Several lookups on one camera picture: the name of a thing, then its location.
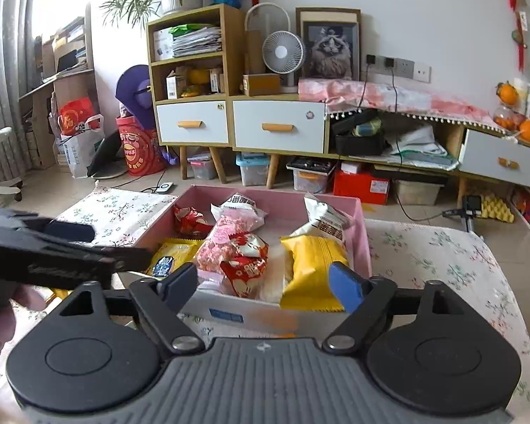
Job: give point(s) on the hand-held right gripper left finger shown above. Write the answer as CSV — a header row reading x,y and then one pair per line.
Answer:
x,y
179,285

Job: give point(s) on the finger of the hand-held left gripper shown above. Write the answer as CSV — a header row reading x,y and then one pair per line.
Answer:
x,y
70,260
70,232

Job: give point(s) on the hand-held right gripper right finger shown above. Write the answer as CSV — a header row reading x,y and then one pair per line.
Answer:
x,y
346,285

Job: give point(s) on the yellow blue snack packet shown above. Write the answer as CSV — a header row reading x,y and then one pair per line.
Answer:
x,y
172,256

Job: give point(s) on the gold snack packet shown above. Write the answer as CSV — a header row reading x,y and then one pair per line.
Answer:
x,y
59,294

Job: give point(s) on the plain yellow snack packet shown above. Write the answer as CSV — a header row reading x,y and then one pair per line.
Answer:
x,y
311,269

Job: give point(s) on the pink white snack packet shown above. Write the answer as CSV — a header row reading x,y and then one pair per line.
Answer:
x,y
221,243

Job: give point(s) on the small red white snack packet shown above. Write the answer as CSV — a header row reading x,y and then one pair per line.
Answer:
x,y
190,223

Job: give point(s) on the white black-print snack packet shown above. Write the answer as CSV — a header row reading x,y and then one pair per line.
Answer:
x,y
240,207
324,223

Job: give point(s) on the pink storage box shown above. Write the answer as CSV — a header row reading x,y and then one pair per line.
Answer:
x,y
282,203

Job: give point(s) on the person's left hand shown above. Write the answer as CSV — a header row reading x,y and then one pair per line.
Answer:
x,y
26,300

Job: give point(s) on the white shopping bag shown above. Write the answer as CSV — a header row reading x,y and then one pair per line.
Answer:
x,y
79,154

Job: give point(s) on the floral bed cover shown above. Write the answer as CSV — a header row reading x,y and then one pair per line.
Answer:
x,y
424,265

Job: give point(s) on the black tilted panel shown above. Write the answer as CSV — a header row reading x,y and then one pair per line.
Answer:
x,y
106,152

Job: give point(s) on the red box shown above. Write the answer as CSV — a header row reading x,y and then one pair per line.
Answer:
x,y
360,187

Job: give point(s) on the red printed bucket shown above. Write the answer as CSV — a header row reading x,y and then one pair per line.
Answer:
x,y
137,150

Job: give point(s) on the clear storage box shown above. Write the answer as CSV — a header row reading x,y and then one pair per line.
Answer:
x,y
415,192

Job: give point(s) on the clear box black lid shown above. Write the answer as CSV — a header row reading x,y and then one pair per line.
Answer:
x,y
311,174

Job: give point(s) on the red bag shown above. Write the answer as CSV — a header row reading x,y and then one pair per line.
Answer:
x,y
77,115

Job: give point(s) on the clear box pink contents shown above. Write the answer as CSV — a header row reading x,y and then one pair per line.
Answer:
x,y
202,168

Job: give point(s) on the clear box blue lid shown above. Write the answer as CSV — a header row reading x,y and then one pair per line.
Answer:
x,y
252,170

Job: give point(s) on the black bag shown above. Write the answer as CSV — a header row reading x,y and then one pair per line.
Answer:
x,y
357,143

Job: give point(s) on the wooden desk shelf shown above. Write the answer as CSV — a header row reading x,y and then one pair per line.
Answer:
x,y
66,88

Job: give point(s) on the black device on tripod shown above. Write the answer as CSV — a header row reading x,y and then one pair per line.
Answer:
x,y
471,205

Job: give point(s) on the purple round object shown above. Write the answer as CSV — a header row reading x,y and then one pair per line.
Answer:
x,y
132,92

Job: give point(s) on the pile of white bags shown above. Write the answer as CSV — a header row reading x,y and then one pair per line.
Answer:
x,y
419,145

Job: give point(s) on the yellow egg tray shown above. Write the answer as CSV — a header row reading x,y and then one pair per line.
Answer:
x,y
497,208

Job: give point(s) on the small white carton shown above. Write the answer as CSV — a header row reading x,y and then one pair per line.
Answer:
x,y
175,87

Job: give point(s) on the low wooden cabinet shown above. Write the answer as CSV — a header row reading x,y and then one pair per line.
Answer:
x,y
450,139

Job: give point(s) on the grey curtain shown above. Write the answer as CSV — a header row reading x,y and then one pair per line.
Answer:
x,y
4,53

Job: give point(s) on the pink floral cloth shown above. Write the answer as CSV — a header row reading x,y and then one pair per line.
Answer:
x,y
406,97

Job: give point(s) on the brown cardboard box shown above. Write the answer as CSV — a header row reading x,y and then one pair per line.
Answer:
x,y
261,85

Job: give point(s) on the stack of papers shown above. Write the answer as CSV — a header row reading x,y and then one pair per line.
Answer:
x,y
194,42

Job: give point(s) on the bag of small oranges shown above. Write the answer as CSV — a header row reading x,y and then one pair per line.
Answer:
x,y
508,118

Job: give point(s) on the orange fruit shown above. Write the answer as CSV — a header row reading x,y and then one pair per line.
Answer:
x,y
528,130
508,94

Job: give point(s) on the white desk fan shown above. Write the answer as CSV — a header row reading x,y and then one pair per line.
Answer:
x,y
284,51

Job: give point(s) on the tall wooden shelf cabinet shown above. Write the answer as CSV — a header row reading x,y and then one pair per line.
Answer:
x,y
234,44

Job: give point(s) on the red hanging ornament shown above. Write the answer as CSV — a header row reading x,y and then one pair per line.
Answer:
x,y
519,22

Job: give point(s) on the grey wall socket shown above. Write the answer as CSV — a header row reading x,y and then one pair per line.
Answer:
x,y
399,67

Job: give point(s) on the white wall socket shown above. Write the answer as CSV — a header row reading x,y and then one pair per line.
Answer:
x,y
422,73

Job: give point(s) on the cat picture frame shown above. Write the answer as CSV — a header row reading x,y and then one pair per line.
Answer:
x,y
331,51

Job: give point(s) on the wooden picture frame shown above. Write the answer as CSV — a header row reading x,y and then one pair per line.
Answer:
x,y
327,14

